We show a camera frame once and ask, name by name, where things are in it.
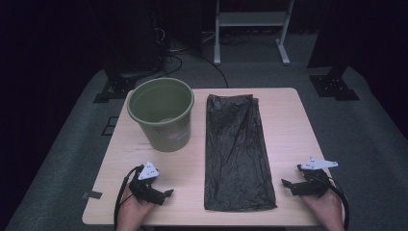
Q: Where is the black floor cable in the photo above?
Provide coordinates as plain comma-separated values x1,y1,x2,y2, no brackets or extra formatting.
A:
140,52,230,90

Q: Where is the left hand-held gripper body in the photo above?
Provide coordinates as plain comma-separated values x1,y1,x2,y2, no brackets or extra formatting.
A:
129,161,166,203

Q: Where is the person's left hand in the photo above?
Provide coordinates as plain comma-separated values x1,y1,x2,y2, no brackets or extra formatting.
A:
115,184,155,231

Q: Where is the black plastic garbage bag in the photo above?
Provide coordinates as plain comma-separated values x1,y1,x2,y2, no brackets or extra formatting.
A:
203,93,278,213

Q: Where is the green plastic bucket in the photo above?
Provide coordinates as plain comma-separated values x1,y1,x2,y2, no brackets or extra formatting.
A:
126,77,195,153

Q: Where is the grey tape strip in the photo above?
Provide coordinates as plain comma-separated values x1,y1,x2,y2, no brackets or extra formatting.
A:
81,191,103,200

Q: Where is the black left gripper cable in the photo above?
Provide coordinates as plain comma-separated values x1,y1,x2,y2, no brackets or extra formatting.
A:
114,165,144,231

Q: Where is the white metal stand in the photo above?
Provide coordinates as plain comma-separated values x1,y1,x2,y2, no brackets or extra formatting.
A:
213,0,295,66

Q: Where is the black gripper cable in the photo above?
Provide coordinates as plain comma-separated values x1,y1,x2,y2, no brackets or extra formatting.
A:
114,165,144,231
326,175,350,230

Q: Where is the person's right hand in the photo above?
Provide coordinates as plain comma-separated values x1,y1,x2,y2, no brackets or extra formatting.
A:
301,189,345,231

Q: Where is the black stand base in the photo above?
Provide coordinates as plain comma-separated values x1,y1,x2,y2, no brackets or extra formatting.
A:
92,68,138,104
309,65,360,102

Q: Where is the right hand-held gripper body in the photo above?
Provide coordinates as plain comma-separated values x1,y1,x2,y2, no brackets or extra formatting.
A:
296,156,339,197

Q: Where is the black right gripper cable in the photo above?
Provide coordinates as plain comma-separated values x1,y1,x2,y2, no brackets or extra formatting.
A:
326,175,350,230

